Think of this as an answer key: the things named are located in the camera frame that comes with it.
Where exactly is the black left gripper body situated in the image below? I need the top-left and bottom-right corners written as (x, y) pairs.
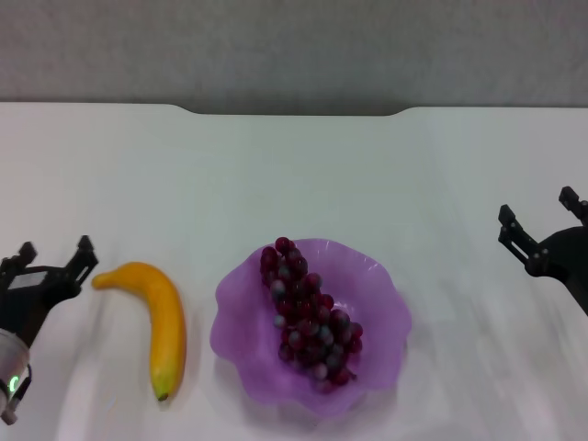
top-left (0, 269), bottom-right (80, 346)

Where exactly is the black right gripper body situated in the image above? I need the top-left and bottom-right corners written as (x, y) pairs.
top-left (526, 226), bottom-right (588, 318)

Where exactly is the yellow banana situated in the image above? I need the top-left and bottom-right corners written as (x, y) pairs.
top-left (90, 261), bottom-right (187, 402)

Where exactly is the dark red grape bunch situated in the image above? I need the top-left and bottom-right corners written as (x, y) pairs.
top-left (259, 236), bottom-right (365, 395)

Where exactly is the purple wavy plastic bowl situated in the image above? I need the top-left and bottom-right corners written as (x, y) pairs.
top-left (209, 237), bottom-right (413, 420)

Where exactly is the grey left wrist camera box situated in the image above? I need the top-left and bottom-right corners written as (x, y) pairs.
top-left (7, 268), bottom-right (50, 292)

